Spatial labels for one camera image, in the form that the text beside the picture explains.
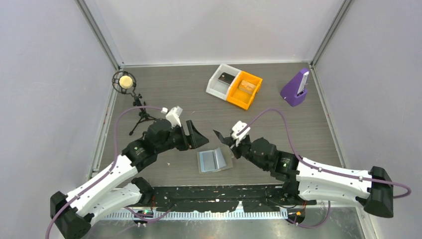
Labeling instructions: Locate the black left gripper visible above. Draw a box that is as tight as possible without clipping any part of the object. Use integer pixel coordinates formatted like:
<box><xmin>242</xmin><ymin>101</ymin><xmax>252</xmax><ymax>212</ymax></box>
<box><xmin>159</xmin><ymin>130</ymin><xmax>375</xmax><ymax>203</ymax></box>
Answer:
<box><xmin>156</xmin><ymin>120</ymin><xmax>209</xmax><ymax>154</ymax></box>

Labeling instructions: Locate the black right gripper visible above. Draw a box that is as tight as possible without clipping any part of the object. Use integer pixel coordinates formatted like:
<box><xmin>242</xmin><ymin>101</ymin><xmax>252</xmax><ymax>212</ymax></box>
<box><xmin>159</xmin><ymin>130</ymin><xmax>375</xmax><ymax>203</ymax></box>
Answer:
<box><xmin>223</xmin><ymin>135</ymin><xmax>269</xmax><ymax>171</ymax></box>

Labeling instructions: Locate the beige card holder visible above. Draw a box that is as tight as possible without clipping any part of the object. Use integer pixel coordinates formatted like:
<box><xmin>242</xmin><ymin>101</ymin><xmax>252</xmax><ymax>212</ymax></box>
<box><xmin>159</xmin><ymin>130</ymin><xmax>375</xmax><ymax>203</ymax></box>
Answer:
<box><xmin>197</xmin><ymin>146</ymin><xmax>233</xmax><ymax>174</ymax></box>

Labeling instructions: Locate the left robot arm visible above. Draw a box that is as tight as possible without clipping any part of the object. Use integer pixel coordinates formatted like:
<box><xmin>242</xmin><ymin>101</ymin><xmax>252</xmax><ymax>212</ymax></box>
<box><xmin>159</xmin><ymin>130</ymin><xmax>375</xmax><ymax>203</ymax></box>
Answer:
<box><xmin>50</xmin><ymin>119</ymin><xmax>209</xmax><ymax>239</ymax></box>

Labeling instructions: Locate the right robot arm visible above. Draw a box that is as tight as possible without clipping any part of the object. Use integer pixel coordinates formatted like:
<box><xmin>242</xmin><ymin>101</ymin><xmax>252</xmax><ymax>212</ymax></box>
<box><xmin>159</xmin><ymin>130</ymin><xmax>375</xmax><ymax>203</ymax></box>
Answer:
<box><xmin>218</xmin><ymin>135</ymin><xmax>394</xmax><ymax>218</ymax></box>

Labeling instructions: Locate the tan card in orange bin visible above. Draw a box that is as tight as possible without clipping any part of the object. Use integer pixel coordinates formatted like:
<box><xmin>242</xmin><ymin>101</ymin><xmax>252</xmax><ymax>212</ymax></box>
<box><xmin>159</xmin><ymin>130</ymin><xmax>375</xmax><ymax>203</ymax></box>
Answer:
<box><xmin>238</xmin><ymin>80</ymin><xmax>257</xmax><ymax>95</ymax></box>

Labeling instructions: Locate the black card in white bin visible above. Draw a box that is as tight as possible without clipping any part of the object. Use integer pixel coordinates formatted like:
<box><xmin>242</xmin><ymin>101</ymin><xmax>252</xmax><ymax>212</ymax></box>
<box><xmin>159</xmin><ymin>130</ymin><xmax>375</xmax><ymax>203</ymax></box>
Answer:
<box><xmin>218</xmin><ymin>72</ymin><xmax>235</xmax><ymax>86</ymax></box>

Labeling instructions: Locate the orange plastic bin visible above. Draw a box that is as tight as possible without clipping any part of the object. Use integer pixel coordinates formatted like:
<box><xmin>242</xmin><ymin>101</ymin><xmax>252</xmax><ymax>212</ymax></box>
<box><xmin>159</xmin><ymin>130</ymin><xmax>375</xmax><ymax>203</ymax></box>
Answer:
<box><xmin>226</xmin><ymin>71</ymin><xmax>263</xmax><ymax>110</ymax></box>

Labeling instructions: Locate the white plastic bin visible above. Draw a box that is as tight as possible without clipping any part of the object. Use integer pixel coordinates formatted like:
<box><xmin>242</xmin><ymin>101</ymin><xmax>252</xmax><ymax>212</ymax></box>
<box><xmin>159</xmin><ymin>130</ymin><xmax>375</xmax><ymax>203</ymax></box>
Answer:
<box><xmin>206</xmin><ymin>64</ymin><xmax>242</xmax><ymax>101</ymax></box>

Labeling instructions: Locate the purple stand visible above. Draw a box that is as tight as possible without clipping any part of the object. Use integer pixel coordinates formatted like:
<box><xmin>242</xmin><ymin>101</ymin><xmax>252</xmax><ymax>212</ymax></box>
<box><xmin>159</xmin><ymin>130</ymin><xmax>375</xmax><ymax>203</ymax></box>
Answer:
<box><xmin>280</xmin><ymin>68</ymin><xmax>310</xmax><ymax>107</ymax></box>

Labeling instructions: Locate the cream round microphone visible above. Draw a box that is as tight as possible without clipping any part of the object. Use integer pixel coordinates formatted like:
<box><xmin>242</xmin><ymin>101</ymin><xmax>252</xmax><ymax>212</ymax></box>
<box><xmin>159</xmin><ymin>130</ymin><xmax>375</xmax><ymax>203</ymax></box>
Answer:
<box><xmin>118</xmin><ymin>75</ymin><xmax>134</xmax><ymax>89</ymax></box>

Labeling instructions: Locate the white device in stand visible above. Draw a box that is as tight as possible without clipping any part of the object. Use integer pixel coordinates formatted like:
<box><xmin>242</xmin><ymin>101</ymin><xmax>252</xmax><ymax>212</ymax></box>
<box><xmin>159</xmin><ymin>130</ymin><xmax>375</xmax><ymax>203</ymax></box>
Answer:
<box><xmin>297</xmin><ymin>71</ymin><xmax>309</xmax><ymax>95</ymax></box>

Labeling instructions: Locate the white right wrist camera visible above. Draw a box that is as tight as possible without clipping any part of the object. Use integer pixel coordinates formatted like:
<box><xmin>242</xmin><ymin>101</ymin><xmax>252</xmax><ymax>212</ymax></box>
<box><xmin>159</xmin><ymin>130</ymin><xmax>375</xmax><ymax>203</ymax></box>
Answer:
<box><xmin>230</xmin><ymin>121</ymin><xmax>250</xmax><ymax>141</ymax></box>

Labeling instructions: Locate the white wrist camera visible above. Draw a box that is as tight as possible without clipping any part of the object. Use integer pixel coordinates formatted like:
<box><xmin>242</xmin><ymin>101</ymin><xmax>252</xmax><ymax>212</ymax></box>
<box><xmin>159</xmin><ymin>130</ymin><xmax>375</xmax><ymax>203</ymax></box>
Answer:
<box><xmin>161</xmin><ymin>106</ymin><xmax>183</xmax><ymax>127</ymax></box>
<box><xmin>230</xmin><ymin>121</ymin><xmax>250</xmax><ymax>141</ymax></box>

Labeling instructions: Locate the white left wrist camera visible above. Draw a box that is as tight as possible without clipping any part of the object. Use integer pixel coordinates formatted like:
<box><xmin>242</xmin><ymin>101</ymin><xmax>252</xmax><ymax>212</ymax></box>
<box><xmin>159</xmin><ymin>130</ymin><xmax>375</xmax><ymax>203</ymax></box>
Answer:
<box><xmin>161</xmin><ymin>106</ymin><xmax>183</xmax><ymax>127</ymax></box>

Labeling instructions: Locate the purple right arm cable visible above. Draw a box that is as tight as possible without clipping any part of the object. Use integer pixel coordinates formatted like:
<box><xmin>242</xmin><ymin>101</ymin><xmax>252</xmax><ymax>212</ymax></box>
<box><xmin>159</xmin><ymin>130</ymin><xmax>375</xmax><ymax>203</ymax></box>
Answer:
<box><xmin>237</xmin><ymin>108</ymin><xmax>412</xmax><ymax>230</ymax></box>

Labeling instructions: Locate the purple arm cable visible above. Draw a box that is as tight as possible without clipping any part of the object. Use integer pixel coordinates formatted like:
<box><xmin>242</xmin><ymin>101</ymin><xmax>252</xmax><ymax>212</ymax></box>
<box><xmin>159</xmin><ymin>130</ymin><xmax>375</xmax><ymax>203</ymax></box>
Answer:
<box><xmin>44</xmin><ymin>105</ymin><xmax>166</xmax><ymax>239</ymax></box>
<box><xmin>237</xmin><ymin>108</ymin><xmax>412</xmax><ymax>230</ymax></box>

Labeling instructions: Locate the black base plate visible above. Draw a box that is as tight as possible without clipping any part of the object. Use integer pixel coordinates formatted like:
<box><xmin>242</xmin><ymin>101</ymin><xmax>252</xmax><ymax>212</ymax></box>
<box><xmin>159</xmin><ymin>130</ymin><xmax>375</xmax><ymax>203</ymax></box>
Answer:
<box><xmin>137</xmin><ymin>185</ymin><xmax>305</xmax><ymax>213</ymax></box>

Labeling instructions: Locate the perforated metal rail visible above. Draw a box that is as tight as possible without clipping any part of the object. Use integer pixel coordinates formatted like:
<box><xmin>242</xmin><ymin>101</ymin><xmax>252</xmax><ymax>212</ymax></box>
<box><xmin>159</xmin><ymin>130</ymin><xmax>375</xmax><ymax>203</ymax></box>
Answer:
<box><xmin>99</xmin><ymin>210</ymin><xmax>291</xmax><ymax>221</ymax></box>

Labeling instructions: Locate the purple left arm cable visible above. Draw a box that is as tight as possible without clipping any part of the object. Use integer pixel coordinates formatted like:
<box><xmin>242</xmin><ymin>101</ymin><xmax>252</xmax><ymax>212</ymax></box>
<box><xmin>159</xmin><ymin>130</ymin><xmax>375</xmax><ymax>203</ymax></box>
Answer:
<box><xmin>44</xmin><ymin>105</ymin><xmax>166</xmax><ymax>239</ymax></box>

